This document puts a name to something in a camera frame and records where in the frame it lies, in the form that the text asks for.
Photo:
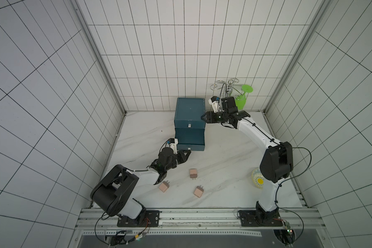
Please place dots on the green plastic wine glass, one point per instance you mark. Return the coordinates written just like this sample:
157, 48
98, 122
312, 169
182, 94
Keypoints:
241, 99

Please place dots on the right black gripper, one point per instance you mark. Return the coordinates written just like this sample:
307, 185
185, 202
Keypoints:
210, 117

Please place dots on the pink plug left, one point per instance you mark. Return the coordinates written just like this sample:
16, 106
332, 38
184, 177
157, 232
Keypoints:
164, 186

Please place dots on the aluminium mounting rail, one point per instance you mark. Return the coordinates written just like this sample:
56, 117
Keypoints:
188, 221

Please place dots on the teal drawer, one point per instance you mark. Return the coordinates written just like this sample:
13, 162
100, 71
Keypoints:
190, 139

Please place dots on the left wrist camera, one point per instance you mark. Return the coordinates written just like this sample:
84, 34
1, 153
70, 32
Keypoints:
173, 142

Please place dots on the chrome glass holder stand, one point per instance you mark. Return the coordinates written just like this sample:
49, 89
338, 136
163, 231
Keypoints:
223, 88

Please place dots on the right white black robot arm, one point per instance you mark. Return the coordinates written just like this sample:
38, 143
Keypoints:
276, 164

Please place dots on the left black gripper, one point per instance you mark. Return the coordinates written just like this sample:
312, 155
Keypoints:
183, 158

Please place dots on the yellow white patterned ball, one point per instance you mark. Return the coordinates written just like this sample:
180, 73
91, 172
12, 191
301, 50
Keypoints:
257, 178

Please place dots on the pink plug bottom centre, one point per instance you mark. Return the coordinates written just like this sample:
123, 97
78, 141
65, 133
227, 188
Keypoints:
198, 192

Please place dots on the pink plug top centre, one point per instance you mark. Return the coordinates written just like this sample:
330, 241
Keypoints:
193, 173

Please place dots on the pink plug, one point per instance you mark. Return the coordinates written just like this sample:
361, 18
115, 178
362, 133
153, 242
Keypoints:
164, 186
198, 192
193, 173

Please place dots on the teal drawer cabinet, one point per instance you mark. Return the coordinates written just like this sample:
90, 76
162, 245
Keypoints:
188, 113

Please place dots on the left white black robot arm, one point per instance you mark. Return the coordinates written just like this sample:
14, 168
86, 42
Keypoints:
113, 193

